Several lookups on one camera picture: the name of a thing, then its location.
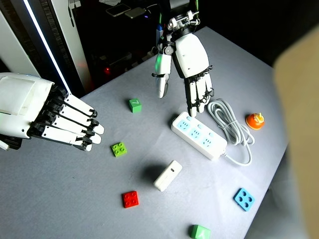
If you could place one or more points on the white charger adapter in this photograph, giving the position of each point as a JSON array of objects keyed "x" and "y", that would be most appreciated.
[{"x": 167, "y": 176}]

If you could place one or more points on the white cabinet with light strip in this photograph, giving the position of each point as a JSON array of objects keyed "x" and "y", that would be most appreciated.
[{"x": 67, "y": 37}]

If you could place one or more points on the grey table cloth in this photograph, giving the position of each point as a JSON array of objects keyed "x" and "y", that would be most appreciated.
[{"x": 74, "y": 194}]

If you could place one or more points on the lime green studded brick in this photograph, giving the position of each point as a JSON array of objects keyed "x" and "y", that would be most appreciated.
[{"x": 119, "y": 149}]

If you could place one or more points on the green number seven cube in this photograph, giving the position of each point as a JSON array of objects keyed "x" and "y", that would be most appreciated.
[{"x": 135, "y": 106}]

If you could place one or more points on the black smartphone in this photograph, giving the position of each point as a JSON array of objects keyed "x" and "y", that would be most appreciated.
[{"x": 117, "y": 10}]

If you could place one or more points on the red studded brick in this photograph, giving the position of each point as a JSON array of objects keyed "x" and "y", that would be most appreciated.
[{"x": 130, "y": 199}]

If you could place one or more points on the silver power bank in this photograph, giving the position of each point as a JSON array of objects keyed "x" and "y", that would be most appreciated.
[{"x": 135, "y": 13}]

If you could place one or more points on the green rounded block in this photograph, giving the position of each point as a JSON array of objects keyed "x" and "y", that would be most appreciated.
[{"x": 199, "y": 232}]

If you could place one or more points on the orange toy fruit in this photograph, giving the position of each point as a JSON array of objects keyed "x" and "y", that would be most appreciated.
[{"x": 254, "y": 122}]

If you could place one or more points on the blue four-hole block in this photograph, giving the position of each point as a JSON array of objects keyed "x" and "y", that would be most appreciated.
[{"x": 244, "y": 199}]

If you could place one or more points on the beige cardboard panel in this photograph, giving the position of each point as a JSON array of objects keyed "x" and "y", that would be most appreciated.
[{"x": 299, "y": 124}]

